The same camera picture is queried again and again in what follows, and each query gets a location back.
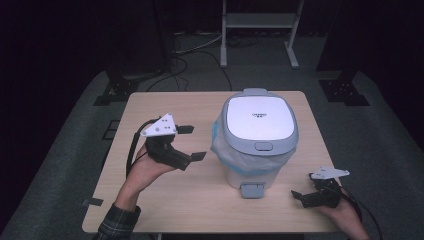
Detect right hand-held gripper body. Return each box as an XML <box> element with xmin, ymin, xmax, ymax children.
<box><xmin>300</xmin><ymin>165</ymin><xmax>351</xmax><ymax>210</ymax></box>

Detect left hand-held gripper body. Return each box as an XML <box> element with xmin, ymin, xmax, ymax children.
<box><xmin>140</xmin><ymin>112</ymin><xmax>193</xmax><ymax>172</ymax></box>

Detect person's right hand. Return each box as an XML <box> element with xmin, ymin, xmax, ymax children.
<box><xmin>319</xmin><ymin>199</ymin><xmax>365</xmax><ymax>235</ymax></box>

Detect person's left hand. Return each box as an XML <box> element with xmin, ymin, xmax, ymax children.
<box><xmin>124</xmin><ymin>143</ymin><xmax>177</xmax><ymax>202</ymax></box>

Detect blue white plastic bin liner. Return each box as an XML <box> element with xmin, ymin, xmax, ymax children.
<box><xmin>210</xmin><ymin>119</ymin><xmax>297</xmax><ymax>177</ymax></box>

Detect black stand base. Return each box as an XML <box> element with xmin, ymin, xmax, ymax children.
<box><xmin>315</xmin><ymin>64</ymin><xmax>371</xmax><ymax>107</ymax></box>
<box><xmin>92</xmin><ymin>62</ymin><xmax>175</xmax><ymax>107</ymax></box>

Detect white grey pedal trash can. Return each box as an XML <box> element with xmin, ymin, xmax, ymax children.
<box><xmin>210</xmin><ymin>87</ymin><xmax>300</xmax><ymax>200</ymax></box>

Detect grey floor tape strip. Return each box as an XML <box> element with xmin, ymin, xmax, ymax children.
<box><xmin>81</xmin><ymin>197</ymin><xmax>105</xmax><ymax>208</ymax></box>

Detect white metal stand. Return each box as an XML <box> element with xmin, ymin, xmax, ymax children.
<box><xmin>219</xmin><ymin>0</ymin><xmax>306</xmax><ymax>70</ymax></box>

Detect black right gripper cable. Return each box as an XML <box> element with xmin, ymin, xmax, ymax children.
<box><xmin>339</xmin><ymin>185</ymin><xmax>385</xmax><ymax>240</ymax></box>

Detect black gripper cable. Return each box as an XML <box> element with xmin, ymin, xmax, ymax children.
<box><xmin>339</xmin><ymin>185</ymin><xmax>385</xmax><ymax>240</ymax></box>
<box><xmin>125</xmin><ymin>117</ymin><xmax>162</xmax><ymax>178</ymax></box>

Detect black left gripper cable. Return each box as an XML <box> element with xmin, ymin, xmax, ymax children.
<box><xmin>125</xmin><ymin>117</ymin><xmax>162</xmax><ymax>178</ymax></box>

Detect black floor cables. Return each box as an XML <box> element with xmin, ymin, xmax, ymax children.
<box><xmin>145</xmin><ymin>32</ymin><xmax>234</xmax><ymax>93</ymax></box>

